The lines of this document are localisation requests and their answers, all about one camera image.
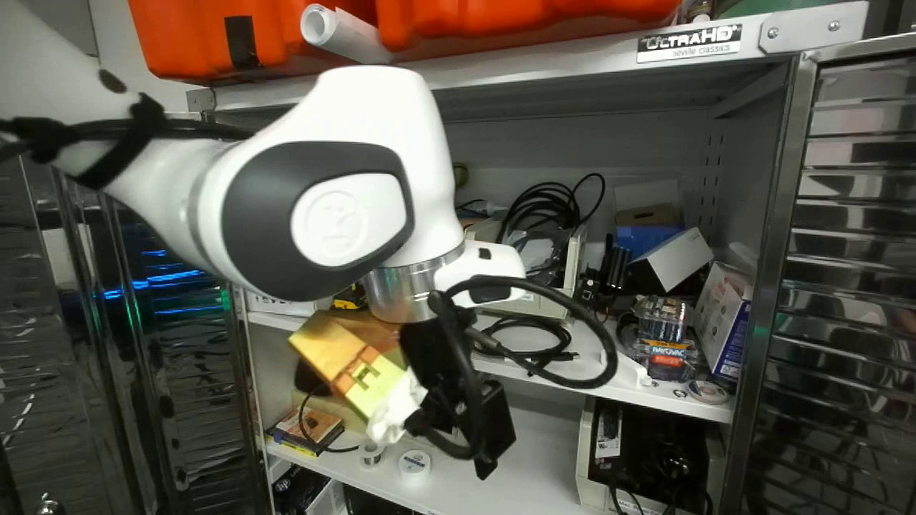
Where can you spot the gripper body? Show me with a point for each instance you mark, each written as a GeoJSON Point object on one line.
{"type": "Point", "coordinates": [440, 357]}

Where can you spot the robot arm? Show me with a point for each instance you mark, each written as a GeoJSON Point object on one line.
{"type": "Point", "coordinates": [336, 179]}

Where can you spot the beige tray box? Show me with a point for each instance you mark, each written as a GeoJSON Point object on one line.
{"type": "Point", "coordinates": [565, 286]}

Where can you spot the white labelled box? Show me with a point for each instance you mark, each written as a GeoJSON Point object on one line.
{"type": "Point", "coordinates": [275, 304]}

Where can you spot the black and white box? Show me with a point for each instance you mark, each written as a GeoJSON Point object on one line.
{"type": "Point", "coordinates": [300, 490]}

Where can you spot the white box of black gear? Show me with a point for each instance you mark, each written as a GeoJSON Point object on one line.
{"type": "Point", "coordinates": [644, 450]}

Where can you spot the brown cardboard box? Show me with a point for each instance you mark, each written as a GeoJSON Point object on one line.
{"type": "Point", "coordinates": [647, 216]}

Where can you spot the white cardboard box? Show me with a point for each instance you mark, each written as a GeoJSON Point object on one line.
{"type": "Point", "coordinates": [673, 261]}

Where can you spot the white and blue box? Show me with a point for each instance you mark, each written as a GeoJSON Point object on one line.
{"type": "Point", "coordinates": [726, 322]}

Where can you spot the metal tool cabinet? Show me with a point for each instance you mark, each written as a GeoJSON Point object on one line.
{"type": "Point", "coordinates": [644, 143]}

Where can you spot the yellow tape measure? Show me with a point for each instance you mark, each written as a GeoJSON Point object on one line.
{"type": "Point", "coordinates": [351, 299]}

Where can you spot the white tape roll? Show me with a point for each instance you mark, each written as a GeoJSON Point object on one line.
{"type": "Point", "coordinates": [415, 463]}

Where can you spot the small book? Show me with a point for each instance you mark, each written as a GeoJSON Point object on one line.
{"type": "Point", "coordinates": [311, 428]}

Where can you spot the black electronic device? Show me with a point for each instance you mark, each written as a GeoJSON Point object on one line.
{"type": "Point", "coordinates": [608, 275]}

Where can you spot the pack of batteries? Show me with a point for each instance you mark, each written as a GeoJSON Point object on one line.
{"type": "Point", "coordinates": [665, 336]}

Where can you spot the metal cabinet door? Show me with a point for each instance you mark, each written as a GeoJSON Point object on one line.
{"type": "Point", "coordinates": [851, 286]}
{"type": "Point", "coordinates": [179, 400]}

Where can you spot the roll of tape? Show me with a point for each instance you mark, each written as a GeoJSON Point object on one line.
{"type": "Point", "coordinates": [708, 392]}

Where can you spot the roll of white paper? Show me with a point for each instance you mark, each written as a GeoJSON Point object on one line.
{"type": "Point", "coordinates": [336, 32]}

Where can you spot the orange plastic case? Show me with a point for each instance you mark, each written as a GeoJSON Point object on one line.
{"type": "Point", "coordinates": [193, 36]}
{"type": "Point", "coordinates": [515, 18]}

